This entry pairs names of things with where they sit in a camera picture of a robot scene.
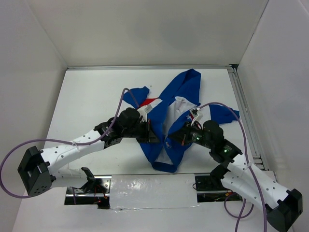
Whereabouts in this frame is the aluminium frame rail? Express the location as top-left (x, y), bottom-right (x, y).
top-left (227, 64), bottom-right (269, 171)
top-left (67, 65), bottom-right (234, 71)

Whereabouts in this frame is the aluminium frame rail right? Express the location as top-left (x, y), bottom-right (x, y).
top-left (227, 64), bottom-right (269, 171)

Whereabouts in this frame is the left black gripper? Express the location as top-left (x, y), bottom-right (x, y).
top-left (122, 118), bottom-right (160, 144)

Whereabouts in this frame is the white taped cover plate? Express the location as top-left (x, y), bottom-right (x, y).
top-left (110, 174), bottom-right (198, 209)

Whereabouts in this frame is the aluminium frame rail back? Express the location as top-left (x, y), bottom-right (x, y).
top-left (67, 65), bottom-right (234, 71)

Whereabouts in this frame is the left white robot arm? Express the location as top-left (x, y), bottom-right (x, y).
top-left (17, 108), bottom-right (159, 197)

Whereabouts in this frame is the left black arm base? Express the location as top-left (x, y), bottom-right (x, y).
top-left (80, 167), bottom-right (111, 194)

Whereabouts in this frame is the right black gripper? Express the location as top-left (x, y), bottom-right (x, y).
top-left (169, 120), bottom-right (213, 149)

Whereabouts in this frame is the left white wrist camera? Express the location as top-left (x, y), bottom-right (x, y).
top-left (138, 104), bottom-right (153, 121)

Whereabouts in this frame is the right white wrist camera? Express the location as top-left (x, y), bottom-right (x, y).
top-left (189, 107), bottom-right (203, 126)

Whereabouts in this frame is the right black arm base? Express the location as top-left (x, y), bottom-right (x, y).
top-left (192, 165), bottom-right (228, 192)

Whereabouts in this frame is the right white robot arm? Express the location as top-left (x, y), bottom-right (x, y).
top-left (169, 120), bottom-right (303, 232)

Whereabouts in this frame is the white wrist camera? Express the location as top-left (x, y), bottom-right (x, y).
top-left (138, 104), bottom-right (153, 121)
top-left (189, 107), bottom-right (203, 126)

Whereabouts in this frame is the blue white red jacket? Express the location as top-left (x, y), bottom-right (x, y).
top-left (123, 69), bottom-right (240, 174)

